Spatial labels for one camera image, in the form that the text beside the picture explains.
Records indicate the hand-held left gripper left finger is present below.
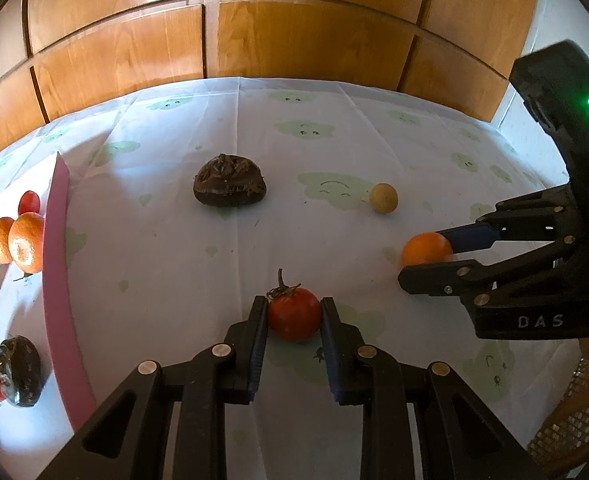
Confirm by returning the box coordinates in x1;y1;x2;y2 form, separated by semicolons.
37;296;269;480

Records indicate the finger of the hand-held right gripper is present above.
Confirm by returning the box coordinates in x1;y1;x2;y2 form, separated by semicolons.
398;237;575;307
437;183;582;256

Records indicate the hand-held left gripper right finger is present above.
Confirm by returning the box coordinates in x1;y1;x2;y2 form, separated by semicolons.
321;297;542;480

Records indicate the pink rimmed white tray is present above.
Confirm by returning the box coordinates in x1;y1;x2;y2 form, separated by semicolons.
0;152;98;461

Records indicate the person's right forearm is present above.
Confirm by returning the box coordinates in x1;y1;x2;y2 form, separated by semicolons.
527;337;589;476

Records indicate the small tan round fruit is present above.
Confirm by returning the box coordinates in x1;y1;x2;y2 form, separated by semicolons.
369;183;399;215

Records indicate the dark brown wrinkled fruit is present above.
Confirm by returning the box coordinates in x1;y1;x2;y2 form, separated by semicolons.
193;154;268;207

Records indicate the white tablecloth with green prints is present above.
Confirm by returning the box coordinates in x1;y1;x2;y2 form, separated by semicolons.
0;76;582;480

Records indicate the dark glossy fruit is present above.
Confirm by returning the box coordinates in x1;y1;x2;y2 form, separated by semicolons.
0;336;42;407

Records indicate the small red cherry tomato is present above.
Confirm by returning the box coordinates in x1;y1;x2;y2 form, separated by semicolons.
18;190;41;216

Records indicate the wooden panel wardrobe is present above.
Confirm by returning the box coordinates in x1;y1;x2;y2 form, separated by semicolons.
0;0;542;168

